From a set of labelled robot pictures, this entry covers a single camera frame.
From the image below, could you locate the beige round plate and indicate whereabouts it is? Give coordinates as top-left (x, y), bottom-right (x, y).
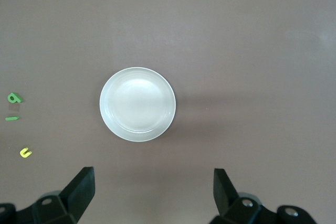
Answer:
top-left (99, 67), bottom-right (177, 143)

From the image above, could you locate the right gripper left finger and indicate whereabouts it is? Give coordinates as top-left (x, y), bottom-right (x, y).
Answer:
top-left (15, 166), bottom-right (96, 224)

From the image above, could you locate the green foam letter g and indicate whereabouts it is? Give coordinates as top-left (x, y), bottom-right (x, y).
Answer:
top-left (7, 92), bottom-right (24, 104)

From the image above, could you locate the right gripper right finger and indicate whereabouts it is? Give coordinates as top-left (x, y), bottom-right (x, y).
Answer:
top-left (211, 168), bottom-right (279, 224)

